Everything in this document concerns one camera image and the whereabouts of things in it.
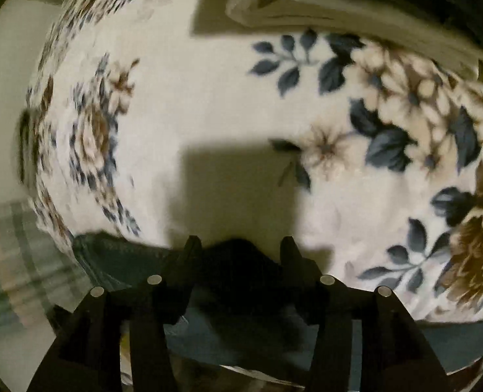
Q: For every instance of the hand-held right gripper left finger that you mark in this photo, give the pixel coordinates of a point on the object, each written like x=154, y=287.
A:
x=186, y=269

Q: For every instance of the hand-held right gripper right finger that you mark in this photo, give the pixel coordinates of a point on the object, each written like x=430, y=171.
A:
x=298, y=273

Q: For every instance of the black jeans pants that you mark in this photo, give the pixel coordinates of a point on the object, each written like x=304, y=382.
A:
x=241, y=290

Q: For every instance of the floral blanket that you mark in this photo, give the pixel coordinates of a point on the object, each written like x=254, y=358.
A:
x=225, y=110

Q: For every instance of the folded beige pants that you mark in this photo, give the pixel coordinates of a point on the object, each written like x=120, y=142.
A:
x=307, y=12

